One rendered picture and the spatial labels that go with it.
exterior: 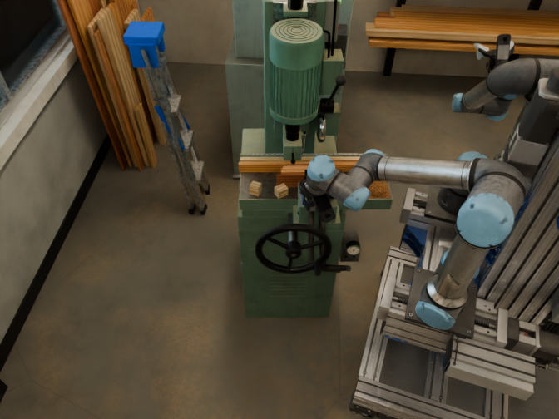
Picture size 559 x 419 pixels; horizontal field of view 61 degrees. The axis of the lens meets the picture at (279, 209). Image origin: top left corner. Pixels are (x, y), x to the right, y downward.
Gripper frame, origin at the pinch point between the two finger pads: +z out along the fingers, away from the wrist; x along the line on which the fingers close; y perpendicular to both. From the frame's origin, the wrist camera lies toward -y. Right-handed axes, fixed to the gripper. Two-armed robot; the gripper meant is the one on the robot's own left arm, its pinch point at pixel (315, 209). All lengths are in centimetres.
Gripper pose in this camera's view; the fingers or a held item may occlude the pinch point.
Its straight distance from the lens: 167.0
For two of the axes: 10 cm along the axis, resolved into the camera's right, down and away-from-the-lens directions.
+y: -4.4, -8.6, 2.7
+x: -9.0, 4.2, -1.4
